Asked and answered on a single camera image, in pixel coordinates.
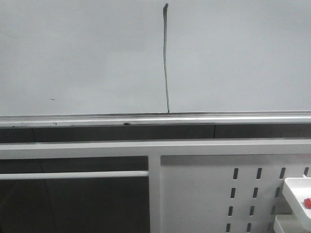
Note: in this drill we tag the red capped whiteboard marker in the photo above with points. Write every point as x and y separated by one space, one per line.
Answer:
307 203

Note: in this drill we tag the white upper plastic tray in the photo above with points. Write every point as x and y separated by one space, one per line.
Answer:
295 191

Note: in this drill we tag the white plastic tray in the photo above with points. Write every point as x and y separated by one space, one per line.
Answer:
288 224
295 191

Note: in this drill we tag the white lower plastic tray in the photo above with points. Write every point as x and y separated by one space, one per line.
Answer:
288 224

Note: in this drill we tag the white metal stand frame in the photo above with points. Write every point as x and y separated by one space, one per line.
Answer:
209 186

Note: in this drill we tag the white whiteboard with aluminium frame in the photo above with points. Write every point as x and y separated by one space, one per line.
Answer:
111 62

